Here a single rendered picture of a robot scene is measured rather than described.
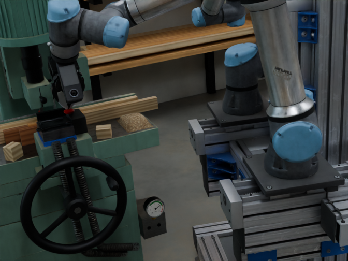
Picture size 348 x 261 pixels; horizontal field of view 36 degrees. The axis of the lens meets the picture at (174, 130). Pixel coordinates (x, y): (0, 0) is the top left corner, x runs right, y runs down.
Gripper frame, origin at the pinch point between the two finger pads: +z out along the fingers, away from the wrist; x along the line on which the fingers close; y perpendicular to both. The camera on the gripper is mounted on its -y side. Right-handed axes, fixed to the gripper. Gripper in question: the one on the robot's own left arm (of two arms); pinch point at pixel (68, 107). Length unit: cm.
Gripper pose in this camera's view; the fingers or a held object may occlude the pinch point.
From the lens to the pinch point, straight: 154.1
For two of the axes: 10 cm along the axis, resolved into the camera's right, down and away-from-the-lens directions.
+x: -9.2, 2.2, -3.3
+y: -3.8, -7.5, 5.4
